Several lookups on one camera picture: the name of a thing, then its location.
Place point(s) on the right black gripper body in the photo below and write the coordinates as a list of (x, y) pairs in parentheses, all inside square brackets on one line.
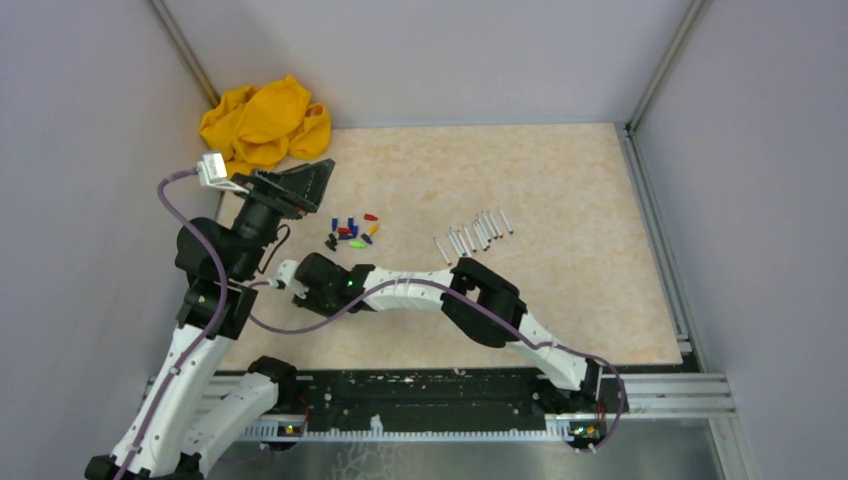
[(323, 304)]

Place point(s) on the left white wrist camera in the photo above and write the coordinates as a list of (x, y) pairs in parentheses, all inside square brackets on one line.
[(212, 173)]

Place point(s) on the yellow cap marker pen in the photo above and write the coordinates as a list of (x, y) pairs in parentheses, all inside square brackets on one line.
[(463, 255)]

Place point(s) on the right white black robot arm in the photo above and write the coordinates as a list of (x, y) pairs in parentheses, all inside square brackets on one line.
[(483, 305)]

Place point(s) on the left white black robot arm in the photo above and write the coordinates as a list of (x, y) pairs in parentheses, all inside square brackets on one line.
[(221, 263)]

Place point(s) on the red cap marker pen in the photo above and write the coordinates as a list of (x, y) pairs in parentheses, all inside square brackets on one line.
[(495, 227)]

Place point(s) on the yellow crumpled cloth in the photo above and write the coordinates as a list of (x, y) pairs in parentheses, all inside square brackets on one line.
[(257, 127)]

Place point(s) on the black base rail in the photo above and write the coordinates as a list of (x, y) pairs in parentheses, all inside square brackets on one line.
[(475, 400)]

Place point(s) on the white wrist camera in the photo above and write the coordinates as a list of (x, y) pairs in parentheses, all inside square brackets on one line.
[(212, 173), (284, 279)]

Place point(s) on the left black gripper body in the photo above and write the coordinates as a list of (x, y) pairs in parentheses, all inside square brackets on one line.
[(261, 215)]

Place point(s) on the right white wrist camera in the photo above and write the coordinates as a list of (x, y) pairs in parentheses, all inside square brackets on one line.
[(284, 279)]

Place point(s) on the aluminium frame rail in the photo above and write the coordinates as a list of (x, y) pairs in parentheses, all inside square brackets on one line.
[(679, 396)]

